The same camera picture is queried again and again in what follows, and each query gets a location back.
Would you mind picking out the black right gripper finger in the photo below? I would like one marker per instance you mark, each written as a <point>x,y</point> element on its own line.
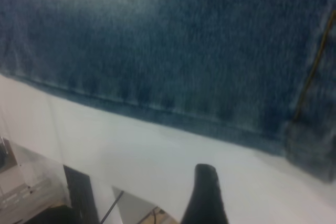
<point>206,200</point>

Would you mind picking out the blue denim jeans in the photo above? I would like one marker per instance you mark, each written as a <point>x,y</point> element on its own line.
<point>168,45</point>

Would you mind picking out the black upright panel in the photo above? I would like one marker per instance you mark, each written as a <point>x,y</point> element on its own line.
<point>80,195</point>

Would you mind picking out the grey metal cabinet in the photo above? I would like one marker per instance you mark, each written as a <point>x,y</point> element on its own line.
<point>15,182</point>

